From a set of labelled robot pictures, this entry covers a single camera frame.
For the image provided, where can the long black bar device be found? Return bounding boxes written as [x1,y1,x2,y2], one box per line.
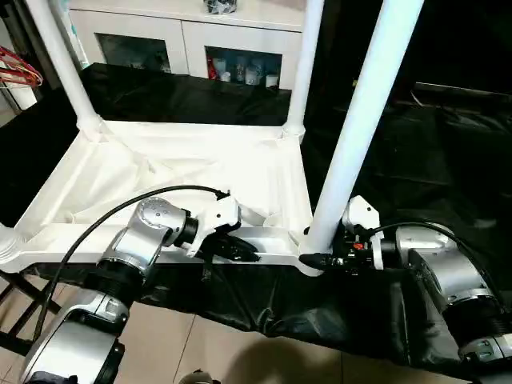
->
[414,82,512,99]

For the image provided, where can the white glass-door cabinet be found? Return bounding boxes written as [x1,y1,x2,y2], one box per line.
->
[67,0,305,90]

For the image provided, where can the black folding frame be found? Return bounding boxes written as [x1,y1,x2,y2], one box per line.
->
[0,271,61,357]

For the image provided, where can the black mat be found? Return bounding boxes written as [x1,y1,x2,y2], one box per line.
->
[0,62,512,373]

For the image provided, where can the white plastic table top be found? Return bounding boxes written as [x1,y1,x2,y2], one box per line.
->
[0,119,333,279]

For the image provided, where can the white plastic table leg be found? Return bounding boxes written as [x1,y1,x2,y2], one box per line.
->
[281,0,326,141]
[24,0,104,141]
[300,0,426,259]
[0,223,24,270]

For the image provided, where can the white storage box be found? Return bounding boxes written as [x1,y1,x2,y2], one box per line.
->
[7,83,39,111]

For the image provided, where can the red clothes hangers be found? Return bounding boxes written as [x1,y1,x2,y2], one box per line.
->
[0,46,44,87]

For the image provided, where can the dark grey bundle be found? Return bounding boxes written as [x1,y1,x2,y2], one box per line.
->
[203,0,241,15]

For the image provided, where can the grey curtain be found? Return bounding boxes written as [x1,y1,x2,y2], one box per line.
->
[7,0,85,81]

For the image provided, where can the white blue patterned roll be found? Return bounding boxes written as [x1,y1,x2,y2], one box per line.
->
[70,15,90,68]

